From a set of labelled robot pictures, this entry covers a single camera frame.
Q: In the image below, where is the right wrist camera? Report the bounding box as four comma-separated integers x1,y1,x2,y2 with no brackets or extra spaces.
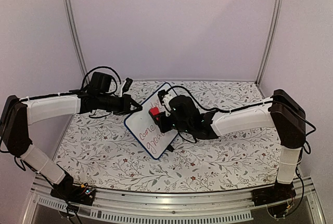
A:
158,90,177,111

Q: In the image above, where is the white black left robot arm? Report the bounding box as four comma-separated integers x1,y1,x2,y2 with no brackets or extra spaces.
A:
1,67,143,200

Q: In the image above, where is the aluminium corner post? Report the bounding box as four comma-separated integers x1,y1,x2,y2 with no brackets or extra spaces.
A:
63,0,89,84
255,0,283,87

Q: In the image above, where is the left aluminium corner post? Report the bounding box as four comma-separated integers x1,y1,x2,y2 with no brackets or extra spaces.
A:
63,0,89,84

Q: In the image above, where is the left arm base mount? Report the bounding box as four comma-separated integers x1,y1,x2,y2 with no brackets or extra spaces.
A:
50,174,96,206

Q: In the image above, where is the wire whiteboard stand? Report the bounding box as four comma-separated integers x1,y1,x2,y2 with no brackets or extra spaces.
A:
167,145,174,152

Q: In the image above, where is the aluminium front rail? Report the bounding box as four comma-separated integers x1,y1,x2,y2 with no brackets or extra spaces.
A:
22,177,326,223

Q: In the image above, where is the blue framed whiteboard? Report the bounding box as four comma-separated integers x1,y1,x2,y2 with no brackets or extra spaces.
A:
124,82,178,160

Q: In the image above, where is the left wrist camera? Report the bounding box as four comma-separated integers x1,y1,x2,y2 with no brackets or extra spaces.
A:
115,77,133,97

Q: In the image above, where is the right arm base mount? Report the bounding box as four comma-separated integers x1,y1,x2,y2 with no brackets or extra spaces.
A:
251,181,296,206

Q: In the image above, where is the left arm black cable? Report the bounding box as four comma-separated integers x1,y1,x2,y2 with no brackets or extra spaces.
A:
69,65,123,97

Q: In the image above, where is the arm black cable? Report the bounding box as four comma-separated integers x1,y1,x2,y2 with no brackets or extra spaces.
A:
69,65,123,97
165,85,317,154

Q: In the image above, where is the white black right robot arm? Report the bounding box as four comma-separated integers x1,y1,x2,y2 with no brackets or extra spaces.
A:
149,89,306,201

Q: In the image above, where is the floral patterned table mat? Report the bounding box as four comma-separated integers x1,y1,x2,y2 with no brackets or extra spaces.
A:
50,80,283,193

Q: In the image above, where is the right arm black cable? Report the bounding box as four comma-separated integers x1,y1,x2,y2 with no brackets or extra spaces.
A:
165,85,317,154

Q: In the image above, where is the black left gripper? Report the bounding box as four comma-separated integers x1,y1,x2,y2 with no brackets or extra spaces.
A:
98,94,143,116

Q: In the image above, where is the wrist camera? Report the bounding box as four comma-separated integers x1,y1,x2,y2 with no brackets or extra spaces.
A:
115,77,133,97
158,90,177,111

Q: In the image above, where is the red whiteboard eraser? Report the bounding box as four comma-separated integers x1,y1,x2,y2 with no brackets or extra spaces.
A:
148,107,160,116

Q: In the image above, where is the right aluminium corner post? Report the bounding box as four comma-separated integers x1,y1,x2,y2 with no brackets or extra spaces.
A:
255,0,283,87

